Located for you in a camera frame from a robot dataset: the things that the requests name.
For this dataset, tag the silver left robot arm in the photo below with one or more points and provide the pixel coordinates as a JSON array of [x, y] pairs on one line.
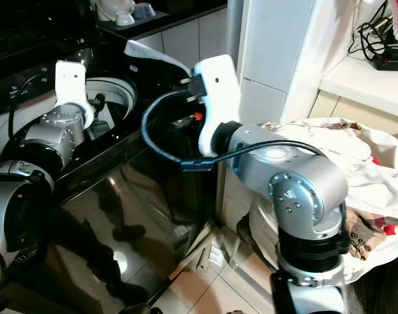
[[51, 134]]

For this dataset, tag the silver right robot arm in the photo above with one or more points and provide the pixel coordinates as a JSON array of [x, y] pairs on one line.
[[303, 190]]

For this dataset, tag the black top-load washing machine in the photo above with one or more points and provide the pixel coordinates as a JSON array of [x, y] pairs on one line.
[[146, 190]]

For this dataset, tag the small white bowl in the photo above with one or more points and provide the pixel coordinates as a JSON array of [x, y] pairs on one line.
[[124, 18]]

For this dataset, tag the grey vertical pipe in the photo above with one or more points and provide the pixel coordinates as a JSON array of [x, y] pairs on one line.
[[236, 26]]

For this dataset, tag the small grey bowl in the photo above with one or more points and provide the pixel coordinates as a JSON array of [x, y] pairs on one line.
[[144, 10]]

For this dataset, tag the white counter ledge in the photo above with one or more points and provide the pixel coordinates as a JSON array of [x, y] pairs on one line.
[[365, 85]]

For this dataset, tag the white fabric laundry hamper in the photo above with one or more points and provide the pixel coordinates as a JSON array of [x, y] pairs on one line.
[[381, 170]]

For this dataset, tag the brown patterned garment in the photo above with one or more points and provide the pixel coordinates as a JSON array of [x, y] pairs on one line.
[[365, 237]]

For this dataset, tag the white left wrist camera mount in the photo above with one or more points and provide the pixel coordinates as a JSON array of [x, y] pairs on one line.
[[71, 82]]

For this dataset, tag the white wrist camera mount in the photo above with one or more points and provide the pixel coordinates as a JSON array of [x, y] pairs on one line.
[[218, 88], [71, 82]]

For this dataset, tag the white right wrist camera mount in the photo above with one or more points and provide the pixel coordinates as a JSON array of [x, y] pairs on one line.
[[218, 88]]

